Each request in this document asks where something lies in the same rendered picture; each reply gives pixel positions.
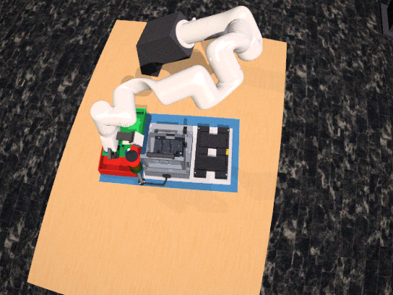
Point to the red open bin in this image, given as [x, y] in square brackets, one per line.
[118, 167]

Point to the green open bin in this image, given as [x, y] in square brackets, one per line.
[140, 123]

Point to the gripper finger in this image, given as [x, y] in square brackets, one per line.
[112, 155]

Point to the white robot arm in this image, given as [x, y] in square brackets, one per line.
[235, 31]

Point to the green circuit board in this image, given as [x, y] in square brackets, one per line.
[123, 147]

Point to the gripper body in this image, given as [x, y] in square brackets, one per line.
[110, 142]

